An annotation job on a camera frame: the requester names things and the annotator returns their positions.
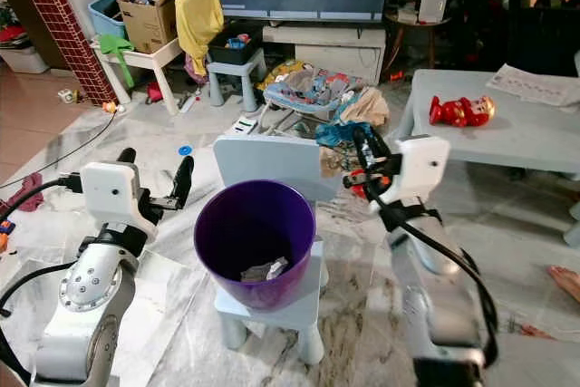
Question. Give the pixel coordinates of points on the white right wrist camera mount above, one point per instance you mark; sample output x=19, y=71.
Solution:
x=424, y=165

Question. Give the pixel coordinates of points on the maroon cloth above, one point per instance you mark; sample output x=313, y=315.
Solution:
x=25, y=195

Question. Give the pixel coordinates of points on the orange and blue toy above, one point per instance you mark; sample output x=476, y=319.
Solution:
x=5, y=237

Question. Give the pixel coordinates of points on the small white side table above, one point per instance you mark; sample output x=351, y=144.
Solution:
x=154, y=56

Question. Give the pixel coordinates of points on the small light blue chair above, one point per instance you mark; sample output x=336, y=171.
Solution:
x=272, y=160

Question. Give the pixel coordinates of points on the red doll toy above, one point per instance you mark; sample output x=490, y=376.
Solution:
x=453, y=113

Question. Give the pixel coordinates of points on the yellow cloth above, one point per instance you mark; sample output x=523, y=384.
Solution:
x=198, y=20

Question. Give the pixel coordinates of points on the baby bouncer seat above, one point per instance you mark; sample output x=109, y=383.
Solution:
x=313, y=88

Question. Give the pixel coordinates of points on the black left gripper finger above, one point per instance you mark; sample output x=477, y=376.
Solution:
x=127, y=157
x=186, y=177

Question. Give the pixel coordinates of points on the purple plastic rubbish bin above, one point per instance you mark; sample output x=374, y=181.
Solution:
x=254, y=224

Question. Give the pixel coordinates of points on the small blue disc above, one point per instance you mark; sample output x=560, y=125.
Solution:
x=186, y=149

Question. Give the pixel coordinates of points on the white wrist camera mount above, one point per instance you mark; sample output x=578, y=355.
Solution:
x=113, y=192
x=424, y=165

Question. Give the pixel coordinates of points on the white storage box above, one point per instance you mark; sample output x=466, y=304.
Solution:
x=25, y=59

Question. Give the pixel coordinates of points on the person's bare foot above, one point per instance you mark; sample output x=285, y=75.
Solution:
x=566, y=283

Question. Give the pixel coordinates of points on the blue cloth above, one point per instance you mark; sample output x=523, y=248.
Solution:
x=331, y=133

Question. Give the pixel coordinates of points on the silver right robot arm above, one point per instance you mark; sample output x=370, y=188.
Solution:
x=435, y=287

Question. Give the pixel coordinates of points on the light grey table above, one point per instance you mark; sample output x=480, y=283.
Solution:
x=535, y=133

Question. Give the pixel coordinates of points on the round dark side table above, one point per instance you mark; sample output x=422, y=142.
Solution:
x=403, y=17

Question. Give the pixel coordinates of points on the light blue plastic basket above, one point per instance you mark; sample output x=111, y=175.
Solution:
x=104, y=17

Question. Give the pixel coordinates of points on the red plastic toy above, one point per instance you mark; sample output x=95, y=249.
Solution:
x=355, y=190

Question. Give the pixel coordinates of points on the small grey blue stool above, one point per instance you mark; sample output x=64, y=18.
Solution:
x=236, y=72

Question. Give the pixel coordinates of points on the small orange ball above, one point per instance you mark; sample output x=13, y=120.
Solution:
x=111, y=108

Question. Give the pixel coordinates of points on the green plastic toy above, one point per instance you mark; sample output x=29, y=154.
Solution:
x=116, y=44

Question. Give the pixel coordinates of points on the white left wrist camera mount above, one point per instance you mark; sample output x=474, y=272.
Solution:
x=113, y=192

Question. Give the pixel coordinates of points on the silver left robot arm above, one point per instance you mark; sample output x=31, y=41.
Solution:
x=91, y=287

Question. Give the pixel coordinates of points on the black toy bin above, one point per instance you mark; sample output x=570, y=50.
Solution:
x=234, y=54

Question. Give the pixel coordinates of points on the crumpled grey paper trash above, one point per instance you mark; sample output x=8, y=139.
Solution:
x=265, y=271

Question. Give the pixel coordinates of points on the white television cabinet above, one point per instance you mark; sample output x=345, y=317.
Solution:
x=335, y=52

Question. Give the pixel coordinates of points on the printed paper sheet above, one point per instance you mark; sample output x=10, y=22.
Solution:
x=539, y=86

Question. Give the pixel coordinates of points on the small red floor item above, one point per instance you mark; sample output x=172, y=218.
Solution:
x=154, y=92

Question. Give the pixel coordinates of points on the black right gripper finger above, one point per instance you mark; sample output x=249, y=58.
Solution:
x=373, y=149

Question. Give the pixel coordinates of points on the cardboard box with items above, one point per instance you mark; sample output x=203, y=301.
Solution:
x=148, y=24

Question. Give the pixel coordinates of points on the white upright device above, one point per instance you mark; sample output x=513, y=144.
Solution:
x=435, y=2

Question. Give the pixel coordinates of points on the red brick pattern panel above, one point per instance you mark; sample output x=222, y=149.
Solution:
x=63, y=24

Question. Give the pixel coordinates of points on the beige cloth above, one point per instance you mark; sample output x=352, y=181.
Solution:
x=367, y=108

